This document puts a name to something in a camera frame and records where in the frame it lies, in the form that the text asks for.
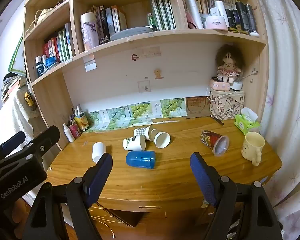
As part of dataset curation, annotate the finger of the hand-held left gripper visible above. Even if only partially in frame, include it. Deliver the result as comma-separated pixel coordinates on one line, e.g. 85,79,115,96
5,126,60,165
0,131,26,165

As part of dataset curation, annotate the clear adhesive hook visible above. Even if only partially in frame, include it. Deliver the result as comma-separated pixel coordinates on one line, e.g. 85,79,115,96
137,80,152,93

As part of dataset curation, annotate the green framed poster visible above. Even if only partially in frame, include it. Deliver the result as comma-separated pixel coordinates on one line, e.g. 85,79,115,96
7,36,26,75

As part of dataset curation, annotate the wooden bookshelf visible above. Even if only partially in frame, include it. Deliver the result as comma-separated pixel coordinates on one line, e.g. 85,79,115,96
22,0,270,153

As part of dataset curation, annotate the grape print paper pack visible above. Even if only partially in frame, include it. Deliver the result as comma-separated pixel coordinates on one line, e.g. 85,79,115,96
86,110,110,132
107,106,130,130
151,97,186,119
127,102,153,127

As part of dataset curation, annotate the white brown-rimmed paper cup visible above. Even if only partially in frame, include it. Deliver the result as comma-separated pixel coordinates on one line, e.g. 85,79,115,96
150,129,171,149

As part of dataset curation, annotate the pink white cream jar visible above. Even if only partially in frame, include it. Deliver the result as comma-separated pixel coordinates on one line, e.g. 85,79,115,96
206,15,229,31

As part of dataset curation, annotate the row of grey books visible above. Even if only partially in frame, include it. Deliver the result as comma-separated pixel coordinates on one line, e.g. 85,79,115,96
91,4,128,39

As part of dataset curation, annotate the red patterned clear-rimmed cup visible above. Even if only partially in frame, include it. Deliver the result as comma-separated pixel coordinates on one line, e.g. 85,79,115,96
200,130,230,157

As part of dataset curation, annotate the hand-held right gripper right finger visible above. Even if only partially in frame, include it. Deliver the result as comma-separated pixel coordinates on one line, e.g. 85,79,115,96
190,152,283,240

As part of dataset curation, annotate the white round device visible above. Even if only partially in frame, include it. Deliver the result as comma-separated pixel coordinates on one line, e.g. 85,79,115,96
230,81,244,92

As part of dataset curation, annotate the white floral cylinder flask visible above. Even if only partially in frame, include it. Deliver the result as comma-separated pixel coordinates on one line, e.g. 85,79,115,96
80,12,100,52

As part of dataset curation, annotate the white grey paper label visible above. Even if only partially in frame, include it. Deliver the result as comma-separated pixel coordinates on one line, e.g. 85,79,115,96
84,54,97,72

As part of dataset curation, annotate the white lace cloth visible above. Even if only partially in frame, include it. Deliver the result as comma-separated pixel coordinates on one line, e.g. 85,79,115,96
0,87,44,150

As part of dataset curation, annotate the patterned fabric storage box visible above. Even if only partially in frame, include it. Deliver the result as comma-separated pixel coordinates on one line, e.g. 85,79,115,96
209,90,245,119

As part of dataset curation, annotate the row of pale-spined books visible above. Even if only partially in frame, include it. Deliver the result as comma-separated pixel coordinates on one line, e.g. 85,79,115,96
180,0,240,28

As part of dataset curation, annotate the pink box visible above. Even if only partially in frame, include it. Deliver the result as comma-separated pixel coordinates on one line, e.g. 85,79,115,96
210,78,231,92

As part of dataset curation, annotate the dark glass bottle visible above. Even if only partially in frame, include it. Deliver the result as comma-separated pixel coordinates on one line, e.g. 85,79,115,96
35,56,46,78

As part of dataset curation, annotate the checkered paper cup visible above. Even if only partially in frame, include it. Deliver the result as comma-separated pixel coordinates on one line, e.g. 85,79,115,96
134,126,153,141

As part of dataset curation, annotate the row of red green books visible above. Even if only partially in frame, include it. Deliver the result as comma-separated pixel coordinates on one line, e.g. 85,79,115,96
42,22,77,63

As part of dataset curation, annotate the green tissue pack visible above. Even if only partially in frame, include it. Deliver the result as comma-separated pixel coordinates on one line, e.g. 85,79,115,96
234,107,261,135

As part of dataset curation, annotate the small plain white cup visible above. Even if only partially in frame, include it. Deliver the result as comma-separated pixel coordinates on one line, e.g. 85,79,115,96
92,142,106,163

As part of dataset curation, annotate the brown-haired plush doll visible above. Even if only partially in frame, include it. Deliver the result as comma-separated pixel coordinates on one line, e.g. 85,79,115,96
216,44,244,83

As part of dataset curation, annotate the grey cushion pad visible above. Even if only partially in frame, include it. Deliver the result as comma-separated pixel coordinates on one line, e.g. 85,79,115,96
109,26,153,42

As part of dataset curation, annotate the white cable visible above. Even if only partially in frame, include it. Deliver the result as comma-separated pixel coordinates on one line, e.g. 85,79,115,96
206,85,237,103

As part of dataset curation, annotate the yellow toy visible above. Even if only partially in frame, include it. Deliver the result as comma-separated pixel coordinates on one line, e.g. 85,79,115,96
24,92,36,107

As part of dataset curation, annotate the yellow orange bottle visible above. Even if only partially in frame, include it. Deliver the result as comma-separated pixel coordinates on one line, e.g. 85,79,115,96
75,114,88,131

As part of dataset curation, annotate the black pen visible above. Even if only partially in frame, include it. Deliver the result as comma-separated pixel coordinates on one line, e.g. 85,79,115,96
210,115,224,126

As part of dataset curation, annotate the stack of papers and books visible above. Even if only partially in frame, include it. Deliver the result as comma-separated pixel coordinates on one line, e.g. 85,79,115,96
1,72,28,103

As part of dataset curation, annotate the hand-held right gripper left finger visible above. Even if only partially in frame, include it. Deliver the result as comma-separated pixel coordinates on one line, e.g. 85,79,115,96
22,152,113,240

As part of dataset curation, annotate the cream ceramic mug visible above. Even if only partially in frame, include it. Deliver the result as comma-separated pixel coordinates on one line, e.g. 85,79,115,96
241,132,266,166

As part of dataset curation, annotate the white floral curtain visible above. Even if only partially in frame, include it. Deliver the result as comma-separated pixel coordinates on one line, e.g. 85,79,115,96
250,0,300,230

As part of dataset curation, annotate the blue jar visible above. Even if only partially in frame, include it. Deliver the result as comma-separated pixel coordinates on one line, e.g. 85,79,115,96
45,55,60,68

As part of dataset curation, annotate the red pen holder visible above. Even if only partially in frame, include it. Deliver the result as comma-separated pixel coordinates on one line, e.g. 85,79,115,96
69,123,81,138

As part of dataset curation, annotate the white plastic bottle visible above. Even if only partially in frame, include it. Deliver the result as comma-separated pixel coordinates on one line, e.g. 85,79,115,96
62,123,75,143

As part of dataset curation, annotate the white plastic roll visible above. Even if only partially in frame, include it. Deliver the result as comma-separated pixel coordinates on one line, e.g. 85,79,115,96
187,0,204,29

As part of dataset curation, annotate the blue plastic cup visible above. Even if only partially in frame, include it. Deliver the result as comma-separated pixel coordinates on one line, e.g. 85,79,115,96
126,150,156,169

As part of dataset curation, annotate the black spray can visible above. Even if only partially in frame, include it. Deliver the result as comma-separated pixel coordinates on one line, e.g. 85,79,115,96
244,4,258,33
235,2,247,32

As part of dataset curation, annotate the brown cartoon card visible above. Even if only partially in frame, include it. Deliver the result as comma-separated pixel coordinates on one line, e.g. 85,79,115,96
185,96,208,117

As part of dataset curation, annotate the white leaf print paper cup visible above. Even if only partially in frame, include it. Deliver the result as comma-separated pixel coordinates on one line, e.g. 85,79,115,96
123,135,146,151

